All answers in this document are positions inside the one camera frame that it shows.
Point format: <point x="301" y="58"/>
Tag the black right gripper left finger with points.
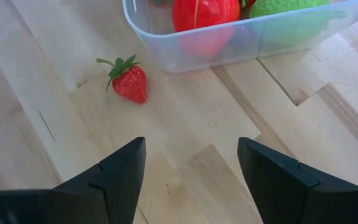
<point x="73" y="205"/>

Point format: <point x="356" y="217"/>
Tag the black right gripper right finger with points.
<point x="306" y="202"/>

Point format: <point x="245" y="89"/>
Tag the green lettuce head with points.
<point x="284" y="6"/>

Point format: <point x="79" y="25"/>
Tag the clear plastic tupperware container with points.
<point x="154" y="46"/>

